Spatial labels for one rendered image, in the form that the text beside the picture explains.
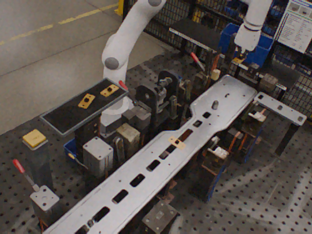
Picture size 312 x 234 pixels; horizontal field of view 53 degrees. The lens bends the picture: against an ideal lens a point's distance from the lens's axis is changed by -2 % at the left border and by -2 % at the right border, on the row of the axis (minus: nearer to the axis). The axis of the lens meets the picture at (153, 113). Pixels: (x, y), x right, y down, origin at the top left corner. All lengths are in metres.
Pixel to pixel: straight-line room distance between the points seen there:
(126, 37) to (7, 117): 1.75
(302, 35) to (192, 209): 1.19
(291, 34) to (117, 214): 1.47
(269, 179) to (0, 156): 1.45
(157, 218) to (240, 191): 0.69
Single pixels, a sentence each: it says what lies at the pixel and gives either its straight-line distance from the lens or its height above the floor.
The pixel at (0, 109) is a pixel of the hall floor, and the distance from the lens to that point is 3.11.
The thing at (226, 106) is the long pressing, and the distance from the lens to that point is 1.70.
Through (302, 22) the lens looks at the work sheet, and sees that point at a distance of 2.05.
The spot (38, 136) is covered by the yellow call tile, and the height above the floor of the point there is 1.16.
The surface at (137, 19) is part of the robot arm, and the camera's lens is 1.47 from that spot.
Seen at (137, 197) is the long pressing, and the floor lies 1.00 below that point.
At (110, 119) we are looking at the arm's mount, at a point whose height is 0.80.
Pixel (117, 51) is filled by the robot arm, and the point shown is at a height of 1.23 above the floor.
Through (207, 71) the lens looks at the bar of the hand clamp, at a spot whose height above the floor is 1.10.
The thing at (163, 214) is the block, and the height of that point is 1.03.
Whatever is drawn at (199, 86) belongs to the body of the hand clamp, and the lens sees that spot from 1.79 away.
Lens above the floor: 2.06
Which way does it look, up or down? 43 degrees down
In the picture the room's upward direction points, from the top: 10 degrees clockwise
